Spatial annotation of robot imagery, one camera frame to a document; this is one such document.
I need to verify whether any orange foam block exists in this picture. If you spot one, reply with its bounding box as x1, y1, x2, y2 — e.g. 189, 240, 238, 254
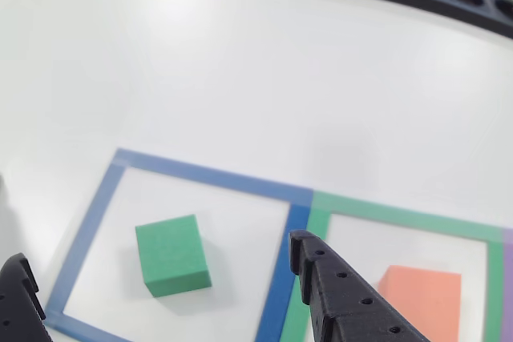
377, 264, 463, 342

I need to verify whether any green foam cube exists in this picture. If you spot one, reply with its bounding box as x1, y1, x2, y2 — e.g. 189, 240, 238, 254
134, 214, 212, 299

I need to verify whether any green tape square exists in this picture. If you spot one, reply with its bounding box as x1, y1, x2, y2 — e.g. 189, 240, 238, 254
279, 189, 505, 342

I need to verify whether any purple tape square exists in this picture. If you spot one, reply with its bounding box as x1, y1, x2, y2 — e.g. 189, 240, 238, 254
500, 227, 513, 342

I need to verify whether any blue tape square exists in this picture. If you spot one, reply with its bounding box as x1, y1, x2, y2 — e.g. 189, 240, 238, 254
42, 147, 314, 342

